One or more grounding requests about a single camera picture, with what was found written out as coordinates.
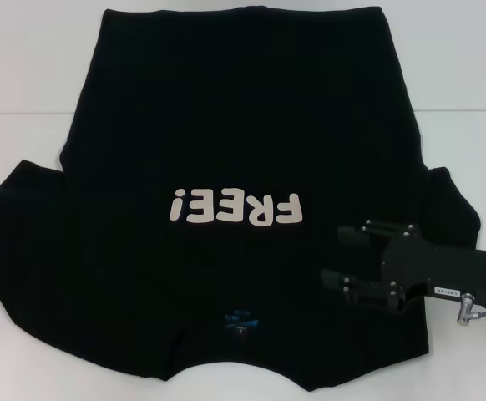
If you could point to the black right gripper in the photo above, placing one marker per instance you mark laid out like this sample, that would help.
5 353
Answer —
435 271

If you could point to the black shirt with white print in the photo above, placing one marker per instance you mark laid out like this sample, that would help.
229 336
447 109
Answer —
226 125

